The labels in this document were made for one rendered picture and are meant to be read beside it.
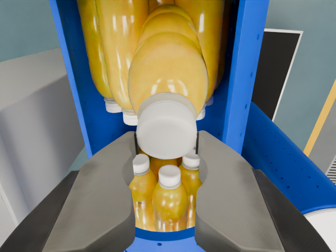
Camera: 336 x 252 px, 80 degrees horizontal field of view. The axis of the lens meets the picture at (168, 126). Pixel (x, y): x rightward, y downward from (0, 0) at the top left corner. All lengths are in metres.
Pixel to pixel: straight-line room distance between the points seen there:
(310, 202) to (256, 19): 0.61
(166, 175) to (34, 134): 0.35
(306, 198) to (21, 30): 1.74
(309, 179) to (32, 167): 0.81
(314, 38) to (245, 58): 1.46
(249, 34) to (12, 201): 0.51
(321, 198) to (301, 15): 1.16
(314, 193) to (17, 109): 0.82
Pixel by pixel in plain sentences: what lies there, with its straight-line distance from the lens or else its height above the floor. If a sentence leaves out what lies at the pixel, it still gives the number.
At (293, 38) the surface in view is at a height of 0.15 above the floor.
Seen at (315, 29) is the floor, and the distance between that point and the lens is 1.70.
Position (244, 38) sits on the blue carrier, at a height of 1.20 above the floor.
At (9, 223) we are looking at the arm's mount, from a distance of 0.57.
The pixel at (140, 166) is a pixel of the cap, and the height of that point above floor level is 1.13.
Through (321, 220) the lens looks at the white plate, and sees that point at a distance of 0.78.
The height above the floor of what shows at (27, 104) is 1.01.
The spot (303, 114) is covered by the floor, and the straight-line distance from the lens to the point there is 1.87.
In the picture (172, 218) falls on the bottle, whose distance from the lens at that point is 0.40.
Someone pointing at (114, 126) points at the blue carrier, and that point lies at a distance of 0.48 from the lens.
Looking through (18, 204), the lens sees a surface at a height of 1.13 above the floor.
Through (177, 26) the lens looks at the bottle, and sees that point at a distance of 0.21.
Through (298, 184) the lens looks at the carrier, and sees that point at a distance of 0.80.
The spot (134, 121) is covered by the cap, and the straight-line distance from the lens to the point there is 0.34.
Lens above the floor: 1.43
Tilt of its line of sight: 62 degrees down
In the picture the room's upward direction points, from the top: 178 degrees counter-clockwise
